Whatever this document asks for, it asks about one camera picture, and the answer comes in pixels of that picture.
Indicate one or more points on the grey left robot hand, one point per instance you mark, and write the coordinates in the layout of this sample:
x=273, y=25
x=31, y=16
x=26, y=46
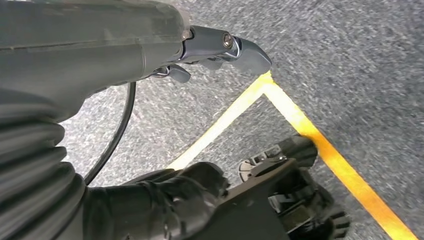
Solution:
x=82, y=39

